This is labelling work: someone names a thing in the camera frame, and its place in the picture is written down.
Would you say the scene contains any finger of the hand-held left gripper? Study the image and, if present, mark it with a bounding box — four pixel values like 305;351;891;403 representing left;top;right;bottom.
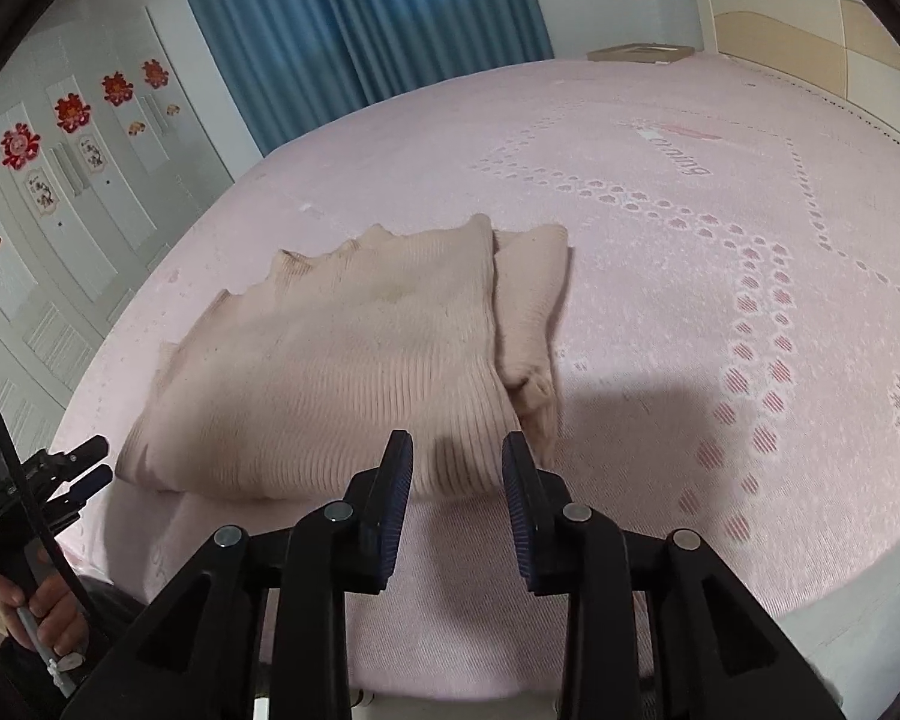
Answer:
41;436;110;473
45;463;113;517

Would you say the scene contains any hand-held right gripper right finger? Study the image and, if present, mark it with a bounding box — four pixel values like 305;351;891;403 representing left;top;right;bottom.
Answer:
501;431;848;720

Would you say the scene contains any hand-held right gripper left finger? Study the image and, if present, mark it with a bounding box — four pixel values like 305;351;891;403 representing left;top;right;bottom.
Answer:
60;429;415;720

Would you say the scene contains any beige knit sweater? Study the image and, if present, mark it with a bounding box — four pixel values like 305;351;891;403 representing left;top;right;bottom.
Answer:
115;214;571;502

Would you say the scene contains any person's left hand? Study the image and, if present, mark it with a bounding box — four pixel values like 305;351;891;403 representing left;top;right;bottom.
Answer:
0;547;91;661

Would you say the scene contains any bed with pink cover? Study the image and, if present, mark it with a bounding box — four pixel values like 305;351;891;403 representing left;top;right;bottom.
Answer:
49;54;900;702

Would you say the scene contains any white wardrobe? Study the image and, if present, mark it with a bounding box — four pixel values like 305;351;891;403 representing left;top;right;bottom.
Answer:
0;4;237;436

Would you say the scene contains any blue curtain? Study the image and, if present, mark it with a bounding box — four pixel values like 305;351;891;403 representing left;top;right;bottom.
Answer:
166;0;554;158

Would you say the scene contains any cream wooden headboard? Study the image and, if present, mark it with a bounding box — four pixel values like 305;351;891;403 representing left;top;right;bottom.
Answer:
691;0;900;158

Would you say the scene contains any black cable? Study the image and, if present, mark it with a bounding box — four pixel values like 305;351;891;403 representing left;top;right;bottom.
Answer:
0;356;102;635

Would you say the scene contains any white cable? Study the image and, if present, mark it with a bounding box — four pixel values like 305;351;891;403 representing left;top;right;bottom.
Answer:
16;606;82;700

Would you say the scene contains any wooden picture frame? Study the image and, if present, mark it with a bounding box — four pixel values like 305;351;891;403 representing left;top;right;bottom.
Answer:
586;43;695;65

